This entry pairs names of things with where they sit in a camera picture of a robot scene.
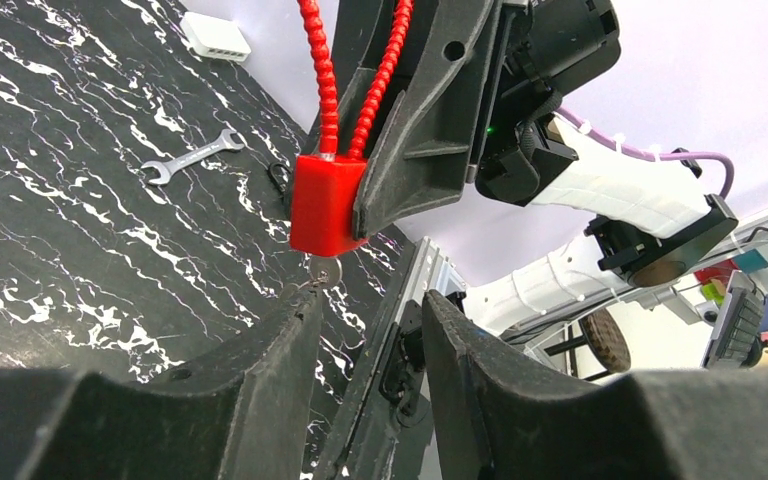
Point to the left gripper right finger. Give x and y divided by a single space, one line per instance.
499 414

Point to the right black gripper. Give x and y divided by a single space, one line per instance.
430 125

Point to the white small box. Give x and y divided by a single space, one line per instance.
215 38

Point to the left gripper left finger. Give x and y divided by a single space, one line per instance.
239 411

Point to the red cable lock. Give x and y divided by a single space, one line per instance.
326 183

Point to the silver open-end wrench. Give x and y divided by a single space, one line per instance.
228 140

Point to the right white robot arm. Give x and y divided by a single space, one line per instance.
652 221

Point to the black keyboard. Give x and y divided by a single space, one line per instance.
735 341

